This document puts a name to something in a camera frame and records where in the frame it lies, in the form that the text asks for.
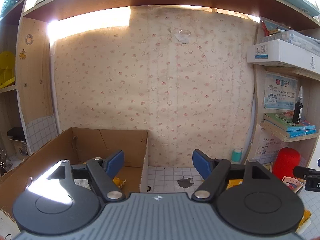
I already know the white flat carton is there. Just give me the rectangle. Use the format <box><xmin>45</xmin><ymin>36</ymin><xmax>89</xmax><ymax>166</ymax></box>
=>
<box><xmin>247</xmin><ymin>40</ymin><xmax>319</xmax><ymax>74</ymax></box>

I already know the commendation letter poster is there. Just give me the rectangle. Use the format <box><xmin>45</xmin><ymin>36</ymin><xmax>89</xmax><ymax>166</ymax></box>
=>
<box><xmin>264</xmin><ymin>72</ymin><xmax>298</xmax><ymax>111</ymax></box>

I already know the small cardboard box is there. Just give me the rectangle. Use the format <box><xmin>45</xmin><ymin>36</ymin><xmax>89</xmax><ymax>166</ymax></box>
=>
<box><xmin>11</xmin><ymin>139</ymin><xmax>29</xmax><ymax>160</ymax></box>

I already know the red cylindrical container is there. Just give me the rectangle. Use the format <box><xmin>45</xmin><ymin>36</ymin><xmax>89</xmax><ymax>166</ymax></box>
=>
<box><xmin>272</xmin><ymin>147</ymin><xmax>301</xmax><ymax>180</ymax></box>

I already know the metal clips pile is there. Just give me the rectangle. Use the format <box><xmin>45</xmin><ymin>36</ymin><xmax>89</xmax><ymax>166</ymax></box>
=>
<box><xmin>0</xmin><ymin>149</ymin><xmax>12</xmax><ymax>176</ymax></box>

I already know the floral quilted back cloth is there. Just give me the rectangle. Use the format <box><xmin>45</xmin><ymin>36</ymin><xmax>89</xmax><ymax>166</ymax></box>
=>
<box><xmin>53</xmin><ymin>6</ymin><xmax>258</xmax><ymax>166</ymax></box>

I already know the yellow snack packet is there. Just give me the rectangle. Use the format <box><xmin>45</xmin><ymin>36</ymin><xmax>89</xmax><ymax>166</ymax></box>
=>
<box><xmin>112</xmin><ymin>177</ymin><xmax>126</xmax><ymax>189</ymax></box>

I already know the blue cover book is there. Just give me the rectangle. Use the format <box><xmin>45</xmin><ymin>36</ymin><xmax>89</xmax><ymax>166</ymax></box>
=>
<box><xmin>261</xmin><ymin>120</ymin><xmax>318</xmax><ymax>139</ymax></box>

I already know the yellow plastic toy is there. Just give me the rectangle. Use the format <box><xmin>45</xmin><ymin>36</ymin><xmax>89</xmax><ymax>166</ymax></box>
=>
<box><xmin>0</xmin><ymin>51</ymin><xmax>15</xmax><ymax>88</ymax></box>

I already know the brown cardboard box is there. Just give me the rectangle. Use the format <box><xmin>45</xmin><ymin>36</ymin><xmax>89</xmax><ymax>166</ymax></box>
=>
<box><xmin>1</xmin><ymin>127</ymin><xmax>149</xmax><ymax>215</ymax></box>

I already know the dark brown hair claw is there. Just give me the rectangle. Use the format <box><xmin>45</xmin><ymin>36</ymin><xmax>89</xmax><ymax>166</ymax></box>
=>
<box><xmin>177</xmin><ymin>177</ymin><xmax>194</xmax><ymax>189</ymax></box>

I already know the green cover book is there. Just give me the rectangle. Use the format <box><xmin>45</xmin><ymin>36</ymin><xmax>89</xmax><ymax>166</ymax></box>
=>
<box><xmin>263</xmin><ymin>111</ymin><xmax>316</xmax><ymax>131</ymax></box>

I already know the black dropper bottle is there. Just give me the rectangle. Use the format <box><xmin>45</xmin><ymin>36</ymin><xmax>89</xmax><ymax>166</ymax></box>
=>
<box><xmin>292</xmin><ymin>86</ymin><xmax>303</xmax><ymax>124</ymax></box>

